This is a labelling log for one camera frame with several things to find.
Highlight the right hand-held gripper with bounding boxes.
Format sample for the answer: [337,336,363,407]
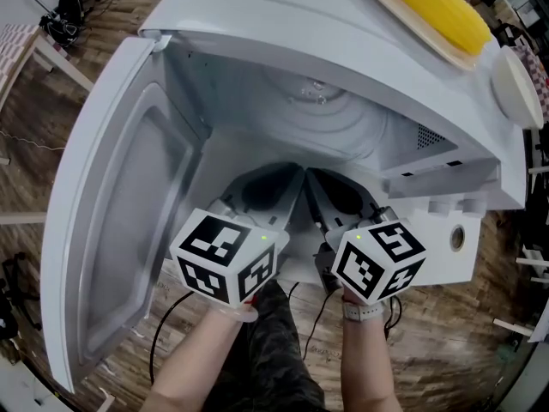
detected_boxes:
[304,167,428,307]

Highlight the person's left forearm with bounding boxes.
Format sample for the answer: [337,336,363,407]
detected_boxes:
[148,305,261,412]

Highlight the person's right forearm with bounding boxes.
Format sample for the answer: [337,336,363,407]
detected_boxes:
[341,298,400,412]

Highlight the clear glass turntable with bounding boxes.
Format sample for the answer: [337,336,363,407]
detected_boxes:
[256,64,389,165]

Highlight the white bowl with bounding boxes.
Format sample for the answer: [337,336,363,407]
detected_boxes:
[490,45,545,129]

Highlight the beige oval plate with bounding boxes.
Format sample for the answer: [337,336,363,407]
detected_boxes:
[349,0,480,72]

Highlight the white microwave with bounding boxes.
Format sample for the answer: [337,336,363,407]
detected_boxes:
[40,0,528,394]

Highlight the yellow corn cob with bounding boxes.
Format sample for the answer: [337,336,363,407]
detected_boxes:
[369,0,493,58]

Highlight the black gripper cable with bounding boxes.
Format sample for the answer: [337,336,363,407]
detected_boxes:
[148,289,202,386]
[301,281,344,362]

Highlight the pale clear bangle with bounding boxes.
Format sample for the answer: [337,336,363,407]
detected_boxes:
[208,305,260,324]

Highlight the person's camouflage trousers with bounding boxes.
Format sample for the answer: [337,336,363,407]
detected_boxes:
[222,279,327,412]

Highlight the pink checkered table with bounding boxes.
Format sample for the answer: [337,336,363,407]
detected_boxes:
[0,22,94,225]

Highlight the beige band wristwatch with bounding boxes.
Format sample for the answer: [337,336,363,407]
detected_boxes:
[341,300,385,324]

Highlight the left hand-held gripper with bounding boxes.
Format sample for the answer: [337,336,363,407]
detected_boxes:
[169,163,308,307]

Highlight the long white floor cable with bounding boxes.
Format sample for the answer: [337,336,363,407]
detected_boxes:
[0,129,66,152]

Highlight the checkered table with white frame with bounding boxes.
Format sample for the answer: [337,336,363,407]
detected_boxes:
[512,43,549,119]

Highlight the grey table cable grommet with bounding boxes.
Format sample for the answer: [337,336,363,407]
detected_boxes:
[449,225,467,252]

